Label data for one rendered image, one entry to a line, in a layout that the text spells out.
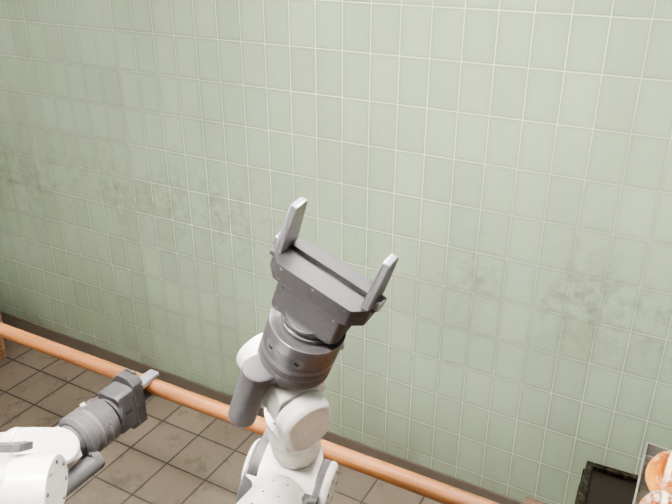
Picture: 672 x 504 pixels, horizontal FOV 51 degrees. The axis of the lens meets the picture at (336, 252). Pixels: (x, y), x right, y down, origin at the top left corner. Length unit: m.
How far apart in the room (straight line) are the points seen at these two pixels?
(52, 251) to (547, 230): 2.39
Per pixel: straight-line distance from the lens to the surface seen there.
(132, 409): 1.41
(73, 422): 1.34
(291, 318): 0.75
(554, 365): 2.44
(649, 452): 1.38
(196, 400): 1.38
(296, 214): 0.70
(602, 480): 1.86
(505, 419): 2.62
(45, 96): 3.34
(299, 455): 1.00
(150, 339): 3.44
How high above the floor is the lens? 2.02
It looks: 25 degrees down
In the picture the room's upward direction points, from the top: straight up
